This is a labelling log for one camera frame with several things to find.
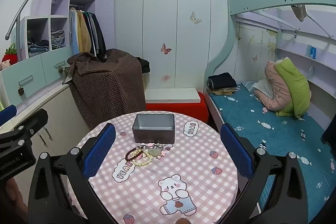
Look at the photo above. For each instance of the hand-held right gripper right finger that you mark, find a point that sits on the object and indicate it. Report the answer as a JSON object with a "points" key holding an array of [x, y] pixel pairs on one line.
{"points": [[235, 150]]}

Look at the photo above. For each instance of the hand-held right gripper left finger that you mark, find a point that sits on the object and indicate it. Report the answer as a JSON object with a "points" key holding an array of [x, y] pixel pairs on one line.
{"points": [[102, 150]]}

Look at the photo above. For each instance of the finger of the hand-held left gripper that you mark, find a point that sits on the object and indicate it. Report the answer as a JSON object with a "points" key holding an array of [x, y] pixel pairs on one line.
{"points": [[35, 120], [8, 113]]}

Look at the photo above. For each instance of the pale jade pendant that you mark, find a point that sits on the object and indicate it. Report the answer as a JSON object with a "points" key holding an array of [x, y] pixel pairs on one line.
{"points": [[154, 151]]}

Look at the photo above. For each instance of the grey metal tin box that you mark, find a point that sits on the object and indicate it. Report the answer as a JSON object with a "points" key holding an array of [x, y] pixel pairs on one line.
{"points": [[153, 134]]}

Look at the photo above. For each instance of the person's left hand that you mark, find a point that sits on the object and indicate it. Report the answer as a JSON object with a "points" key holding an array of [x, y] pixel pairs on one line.
{"points": [[15, 196]]}

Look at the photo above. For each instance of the person's right hand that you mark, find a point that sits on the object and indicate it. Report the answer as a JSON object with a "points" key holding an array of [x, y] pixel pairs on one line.
{"points": [[182, 221]]}

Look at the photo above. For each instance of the beige cabinet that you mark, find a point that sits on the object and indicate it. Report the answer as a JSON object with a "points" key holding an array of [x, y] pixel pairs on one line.
{"points": [[60, 113]]}

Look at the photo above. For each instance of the pine cone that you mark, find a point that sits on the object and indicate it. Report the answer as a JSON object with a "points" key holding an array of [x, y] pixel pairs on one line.
{"points": [[61, 70], [21, 91]]}

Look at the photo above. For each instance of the teal drawer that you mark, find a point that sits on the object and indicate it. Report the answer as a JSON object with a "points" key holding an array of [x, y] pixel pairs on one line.
{"points": [[56, 58], [23, 74]]}

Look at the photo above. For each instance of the teal candy print bedsheet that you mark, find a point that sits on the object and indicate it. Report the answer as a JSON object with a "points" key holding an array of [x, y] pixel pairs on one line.
{"points": [[275, 134]]}

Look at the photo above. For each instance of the red pot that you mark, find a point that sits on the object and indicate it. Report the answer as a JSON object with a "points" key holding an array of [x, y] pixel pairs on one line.
{"points": [[9, 59]]}

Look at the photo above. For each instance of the pink checkered bear tablecloth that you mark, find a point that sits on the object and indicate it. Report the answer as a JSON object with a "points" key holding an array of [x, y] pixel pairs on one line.
{"points": [[147, 187]]}

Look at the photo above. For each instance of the tan folded clothes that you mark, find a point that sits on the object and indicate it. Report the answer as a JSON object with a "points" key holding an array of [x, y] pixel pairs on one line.
{"points": [[223, 92]]}

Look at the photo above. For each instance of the brown dotted cloth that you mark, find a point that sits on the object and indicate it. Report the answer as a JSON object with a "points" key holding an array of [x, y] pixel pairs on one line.
{"points": [[105, 87]]}

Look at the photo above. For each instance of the green plant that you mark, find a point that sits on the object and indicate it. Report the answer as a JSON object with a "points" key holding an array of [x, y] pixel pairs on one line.
{"points": [[11, 49]]}

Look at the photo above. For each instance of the red stool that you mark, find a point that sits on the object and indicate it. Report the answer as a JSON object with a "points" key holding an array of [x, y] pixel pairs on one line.
{"points": [[183, 111]]}

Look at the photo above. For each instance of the white pillow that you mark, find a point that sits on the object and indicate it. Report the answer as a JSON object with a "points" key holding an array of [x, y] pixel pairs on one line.
{"points": [[262, 87]]}

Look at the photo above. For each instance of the dark folded clothes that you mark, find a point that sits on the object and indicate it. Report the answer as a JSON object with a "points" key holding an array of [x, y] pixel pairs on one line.
{"points": [[221, 80]]}

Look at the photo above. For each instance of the stack of folded jeans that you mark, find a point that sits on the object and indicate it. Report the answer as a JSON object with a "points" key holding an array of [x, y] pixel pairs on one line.
{"points": [[38, 48]]}

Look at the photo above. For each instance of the grey folded clothes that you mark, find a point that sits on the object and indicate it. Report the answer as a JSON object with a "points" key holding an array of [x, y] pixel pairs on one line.
{"points": [[57, 40]]}

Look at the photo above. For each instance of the white board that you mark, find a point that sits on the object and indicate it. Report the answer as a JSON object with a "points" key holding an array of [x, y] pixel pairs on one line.
{"points": [[170, 95]]}

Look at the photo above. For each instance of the green quilt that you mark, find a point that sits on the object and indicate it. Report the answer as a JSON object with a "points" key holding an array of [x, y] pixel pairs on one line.
{"points": [[296, 87]]}

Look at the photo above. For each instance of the small butterfly sticker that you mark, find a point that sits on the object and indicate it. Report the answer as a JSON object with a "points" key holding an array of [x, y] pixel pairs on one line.
{"points": [[255, 58]]}

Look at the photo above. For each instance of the black cloth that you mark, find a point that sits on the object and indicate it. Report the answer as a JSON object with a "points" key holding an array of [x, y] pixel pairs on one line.
{"points": [[144, 65]]}

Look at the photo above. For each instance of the dark object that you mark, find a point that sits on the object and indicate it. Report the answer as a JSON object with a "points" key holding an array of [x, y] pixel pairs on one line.
{"points": [[329, 134]]}

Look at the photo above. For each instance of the light blue hanging shirt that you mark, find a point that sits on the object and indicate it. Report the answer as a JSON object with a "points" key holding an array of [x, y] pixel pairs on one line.
{"points": [[74, 32]]}

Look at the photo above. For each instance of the faded pink butterfly sticker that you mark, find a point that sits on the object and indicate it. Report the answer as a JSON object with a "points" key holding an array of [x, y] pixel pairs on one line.
{"points": [[166, 78]]}

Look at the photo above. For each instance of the yellow hanging jacket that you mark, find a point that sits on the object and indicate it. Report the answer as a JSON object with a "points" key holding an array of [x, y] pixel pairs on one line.
{"points": [[85, 35]]}

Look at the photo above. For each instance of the black hanging coat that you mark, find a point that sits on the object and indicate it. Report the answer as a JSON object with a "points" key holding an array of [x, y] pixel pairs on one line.
{"points": [[99, 40]]}

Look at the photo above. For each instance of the grey hanging garment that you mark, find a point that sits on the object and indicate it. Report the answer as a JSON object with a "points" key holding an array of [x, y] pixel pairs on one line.
{"points": [[92, 27]]}

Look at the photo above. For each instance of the green hanging garment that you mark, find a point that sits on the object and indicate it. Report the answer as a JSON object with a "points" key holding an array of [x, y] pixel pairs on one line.
{"points": [[85, 16]]}

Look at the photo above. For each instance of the lilac shelving unit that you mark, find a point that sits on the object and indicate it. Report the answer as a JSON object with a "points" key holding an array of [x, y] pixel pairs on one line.
{"points": [[60, 3]]}

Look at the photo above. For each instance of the small blue box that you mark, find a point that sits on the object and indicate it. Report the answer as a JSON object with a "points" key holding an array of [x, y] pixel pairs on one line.
{"points": [[312, 52]]}

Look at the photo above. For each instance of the cream butterfly sticker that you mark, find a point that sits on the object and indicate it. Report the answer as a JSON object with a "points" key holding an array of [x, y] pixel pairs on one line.
{"points": [[195, 18]]}

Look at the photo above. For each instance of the white wardrobe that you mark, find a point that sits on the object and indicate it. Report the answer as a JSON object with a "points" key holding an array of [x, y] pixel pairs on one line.
{"points": [[157, 16]]}

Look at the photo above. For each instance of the grey hanging cloth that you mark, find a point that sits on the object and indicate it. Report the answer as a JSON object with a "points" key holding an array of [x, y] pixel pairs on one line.
{"points": [[299, 12]]}

